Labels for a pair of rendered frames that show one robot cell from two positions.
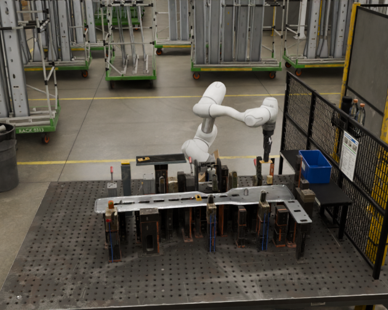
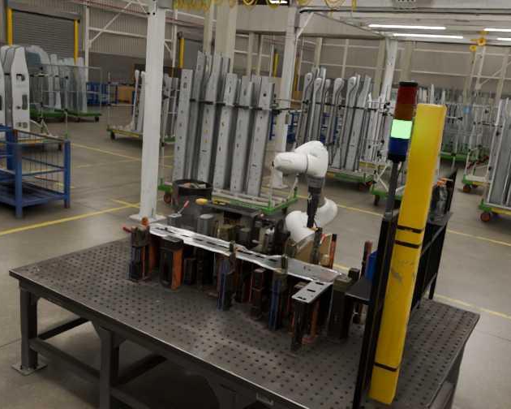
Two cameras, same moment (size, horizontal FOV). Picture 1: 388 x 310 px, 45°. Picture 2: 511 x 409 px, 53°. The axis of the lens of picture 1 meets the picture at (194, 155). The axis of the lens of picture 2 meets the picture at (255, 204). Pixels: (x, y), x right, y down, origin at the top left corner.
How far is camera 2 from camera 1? 1.99 m
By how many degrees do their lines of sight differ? 35
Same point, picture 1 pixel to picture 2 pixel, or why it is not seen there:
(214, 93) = (303, 148)
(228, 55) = not seen: outside the picture
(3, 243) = not seen: hidden behind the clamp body
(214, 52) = not seen: outside the picture
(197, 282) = (169, 320)
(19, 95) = (255, 174)
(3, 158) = (191, 212)
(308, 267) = (292, 362)
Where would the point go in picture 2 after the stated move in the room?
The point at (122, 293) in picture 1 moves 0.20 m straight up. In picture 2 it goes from (102, 299) to (103, 267)
